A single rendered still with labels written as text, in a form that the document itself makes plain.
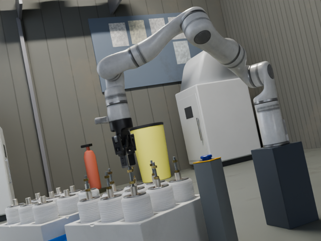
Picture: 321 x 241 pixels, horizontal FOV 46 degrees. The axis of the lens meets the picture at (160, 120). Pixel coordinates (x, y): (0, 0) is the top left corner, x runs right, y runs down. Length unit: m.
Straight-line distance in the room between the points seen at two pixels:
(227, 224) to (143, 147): 2.90
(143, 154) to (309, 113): 1.84
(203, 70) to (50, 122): 1.81
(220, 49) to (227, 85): 3.08
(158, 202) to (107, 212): 0.17
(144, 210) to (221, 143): 3.04
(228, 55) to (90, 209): 0.72
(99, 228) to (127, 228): 0.14
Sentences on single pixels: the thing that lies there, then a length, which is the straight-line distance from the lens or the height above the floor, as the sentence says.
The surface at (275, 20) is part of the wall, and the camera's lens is 4.70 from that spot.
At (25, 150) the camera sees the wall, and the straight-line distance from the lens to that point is 4.44.
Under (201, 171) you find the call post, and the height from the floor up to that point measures 0.28.
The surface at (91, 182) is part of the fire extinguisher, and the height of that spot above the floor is 0.13.
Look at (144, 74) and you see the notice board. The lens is 4.79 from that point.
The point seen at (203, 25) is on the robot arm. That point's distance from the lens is 1.19.
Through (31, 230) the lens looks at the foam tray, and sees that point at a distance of 1.67.
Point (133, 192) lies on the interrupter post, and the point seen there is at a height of 0.26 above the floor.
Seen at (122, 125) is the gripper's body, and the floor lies 0.48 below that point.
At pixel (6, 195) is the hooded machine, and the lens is 3.67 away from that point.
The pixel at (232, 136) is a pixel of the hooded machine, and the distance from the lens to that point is 4.29.
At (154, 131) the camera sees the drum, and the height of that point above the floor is 0.52.
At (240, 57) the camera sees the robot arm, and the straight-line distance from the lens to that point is 1.37.
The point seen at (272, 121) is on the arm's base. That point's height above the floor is 0.40.
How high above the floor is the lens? 0.40
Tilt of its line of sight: 3 degrees up
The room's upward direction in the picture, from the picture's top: 12 degrees counter-clockwise
